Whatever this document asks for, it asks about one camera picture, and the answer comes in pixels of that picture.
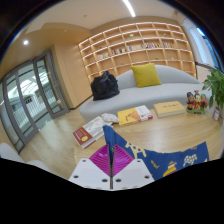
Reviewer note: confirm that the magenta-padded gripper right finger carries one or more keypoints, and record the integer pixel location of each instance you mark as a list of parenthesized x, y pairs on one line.
[(121, 161)]

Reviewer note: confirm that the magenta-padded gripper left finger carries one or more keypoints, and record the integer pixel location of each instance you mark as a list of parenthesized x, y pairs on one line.
[(100, 160)]

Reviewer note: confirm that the blue patterned towel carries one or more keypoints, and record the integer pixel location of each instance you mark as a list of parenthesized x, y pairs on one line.
[(160, 161)]

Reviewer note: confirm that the red and white open book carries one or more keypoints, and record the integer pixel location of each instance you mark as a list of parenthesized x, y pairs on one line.
[(88, 131)]

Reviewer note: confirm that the small white pouch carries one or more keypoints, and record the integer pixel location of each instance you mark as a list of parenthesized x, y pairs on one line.
[(110, 117)]

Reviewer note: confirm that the yellow illustrated book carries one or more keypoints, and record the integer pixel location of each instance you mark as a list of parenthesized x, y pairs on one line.
[(128, 116)]

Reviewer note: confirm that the light grey curved sofa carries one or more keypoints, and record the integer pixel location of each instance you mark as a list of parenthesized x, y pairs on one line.
[(140, 96)]

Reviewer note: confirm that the large pale yellow book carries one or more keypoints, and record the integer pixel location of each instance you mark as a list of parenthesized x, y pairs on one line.
[(169, 108)]

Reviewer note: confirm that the black bag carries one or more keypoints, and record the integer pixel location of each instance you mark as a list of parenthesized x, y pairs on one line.
[(105, 86)]

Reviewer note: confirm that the white chair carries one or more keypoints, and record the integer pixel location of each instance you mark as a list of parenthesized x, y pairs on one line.
[(13, 155)]

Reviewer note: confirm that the yellow cushion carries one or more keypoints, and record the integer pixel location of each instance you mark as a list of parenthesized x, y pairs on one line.
[(146, 75)]

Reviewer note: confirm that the grey-framed glass door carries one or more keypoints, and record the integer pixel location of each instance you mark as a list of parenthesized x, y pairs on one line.
[(30, 100)]

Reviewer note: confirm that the colourful figurine set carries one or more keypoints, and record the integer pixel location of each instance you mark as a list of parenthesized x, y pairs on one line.
[(196, 102)]

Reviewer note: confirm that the green potted plant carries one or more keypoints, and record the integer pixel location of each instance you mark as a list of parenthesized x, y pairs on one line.
[(216, 86)]

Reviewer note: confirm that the round ceiling spotlight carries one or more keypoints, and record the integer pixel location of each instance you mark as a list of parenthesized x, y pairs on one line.
[(25, 42)]

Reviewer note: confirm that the white sheer curtain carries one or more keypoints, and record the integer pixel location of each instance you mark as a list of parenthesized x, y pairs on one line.
[(196, 43)]

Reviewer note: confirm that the dark-framed window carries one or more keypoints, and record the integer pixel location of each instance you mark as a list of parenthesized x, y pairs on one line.
[(210, 46)]

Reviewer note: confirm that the long ceiling light strip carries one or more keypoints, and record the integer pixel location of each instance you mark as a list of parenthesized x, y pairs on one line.
[(129, 8)]

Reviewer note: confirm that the wooden wall shelf unit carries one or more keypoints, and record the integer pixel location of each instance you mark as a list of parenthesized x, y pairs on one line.
[(140, 50)]

